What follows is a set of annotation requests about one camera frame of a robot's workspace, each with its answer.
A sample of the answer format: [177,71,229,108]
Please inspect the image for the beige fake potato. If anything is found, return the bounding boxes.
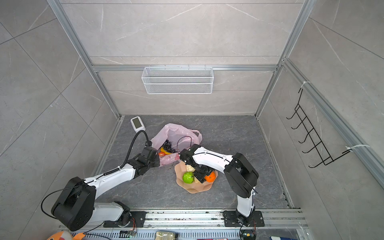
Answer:
[186,165,196,173]

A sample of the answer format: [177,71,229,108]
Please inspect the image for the orange fake orange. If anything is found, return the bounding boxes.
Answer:
[204,171,217,183]

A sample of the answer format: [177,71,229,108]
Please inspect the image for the green fake fruit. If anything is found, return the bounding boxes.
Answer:
[182,172,195,184]

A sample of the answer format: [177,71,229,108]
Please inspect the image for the pink scalloped plastic bowl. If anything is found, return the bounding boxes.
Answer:
[175,162,218,194]

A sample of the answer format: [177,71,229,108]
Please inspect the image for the pink plastic bag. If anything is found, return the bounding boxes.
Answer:
[151,124,203,167]

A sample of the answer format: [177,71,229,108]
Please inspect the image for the yellow fake banana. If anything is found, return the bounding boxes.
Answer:
[160,147,171,155]

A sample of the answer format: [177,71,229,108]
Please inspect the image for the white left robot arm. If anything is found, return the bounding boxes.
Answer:
[51,147,160,231]

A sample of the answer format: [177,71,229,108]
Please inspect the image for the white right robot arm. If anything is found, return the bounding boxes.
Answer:
[180,144,259,227]

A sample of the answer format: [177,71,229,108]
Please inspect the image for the black fake grapes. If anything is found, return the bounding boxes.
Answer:
[162,140,177,154]

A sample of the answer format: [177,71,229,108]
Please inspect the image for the small white digital clock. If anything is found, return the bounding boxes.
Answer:
[130,116,146,133]

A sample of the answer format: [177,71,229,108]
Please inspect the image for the orange plush toy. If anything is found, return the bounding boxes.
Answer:
[47,231,86,240]

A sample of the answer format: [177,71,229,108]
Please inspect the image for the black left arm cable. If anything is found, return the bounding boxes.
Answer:
[119,129,152,172]

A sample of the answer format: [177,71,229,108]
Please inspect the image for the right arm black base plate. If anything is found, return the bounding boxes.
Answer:
[223,210,265,227]

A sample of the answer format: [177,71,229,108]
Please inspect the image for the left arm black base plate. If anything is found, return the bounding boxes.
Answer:
[103,211,147,229]

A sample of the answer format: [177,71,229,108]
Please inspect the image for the aluminium mounting rail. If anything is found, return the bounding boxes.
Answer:
[71,209,313,240]

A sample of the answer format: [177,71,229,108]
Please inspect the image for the white wire mesh basket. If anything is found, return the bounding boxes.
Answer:
[142,67,214,95]

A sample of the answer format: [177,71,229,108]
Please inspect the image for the black wire hook rack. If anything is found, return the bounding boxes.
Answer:
[286,89,352,169]

